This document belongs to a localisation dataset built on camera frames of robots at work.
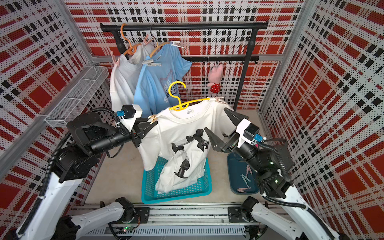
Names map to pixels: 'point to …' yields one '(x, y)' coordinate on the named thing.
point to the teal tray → (201, 185)
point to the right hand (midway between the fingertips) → (219, 120)
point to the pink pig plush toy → (215, 75)
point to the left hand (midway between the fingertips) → (157, 120)
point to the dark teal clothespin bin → (243, 179)
